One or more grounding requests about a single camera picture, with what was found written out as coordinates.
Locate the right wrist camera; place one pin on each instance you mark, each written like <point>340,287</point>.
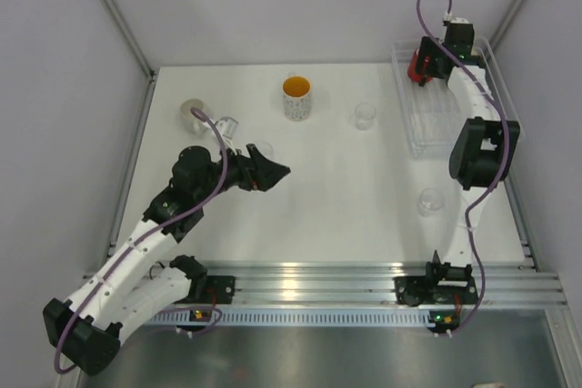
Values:
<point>449,21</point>

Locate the aluminium mounting rail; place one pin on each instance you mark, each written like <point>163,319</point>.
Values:
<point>373,284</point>

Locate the red mug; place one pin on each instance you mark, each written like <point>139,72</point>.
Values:
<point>417,69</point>

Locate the perforated cable duct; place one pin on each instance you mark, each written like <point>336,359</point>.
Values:
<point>382,317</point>

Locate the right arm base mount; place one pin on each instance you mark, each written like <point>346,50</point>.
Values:
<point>441,283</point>

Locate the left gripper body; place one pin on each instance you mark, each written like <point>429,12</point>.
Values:
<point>236,173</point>

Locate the floral mug orange inside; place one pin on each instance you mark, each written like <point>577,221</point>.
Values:
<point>297,99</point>

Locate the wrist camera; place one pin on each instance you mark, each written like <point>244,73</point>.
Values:
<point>449,21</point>
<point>227,127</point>

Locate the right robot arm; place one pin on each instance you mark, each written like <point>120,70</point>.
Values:
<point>483,151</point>

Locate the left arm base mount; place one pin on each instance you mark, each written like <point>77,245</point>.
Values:
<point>212,290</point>

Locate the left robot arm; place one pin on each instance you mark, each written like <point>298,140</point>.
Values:
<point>91,325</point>

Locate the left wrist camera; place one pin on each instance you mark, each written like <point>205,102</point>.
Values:
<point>227,127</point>

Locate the white wire dish rack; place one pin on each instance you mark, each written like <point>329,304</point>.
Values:
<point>432,115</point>

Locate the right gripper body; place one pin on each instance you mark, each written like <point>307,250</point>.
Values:
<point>429,47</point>

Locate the white speckled mug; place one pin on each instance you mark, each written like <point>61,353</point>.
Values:
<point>190,122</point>

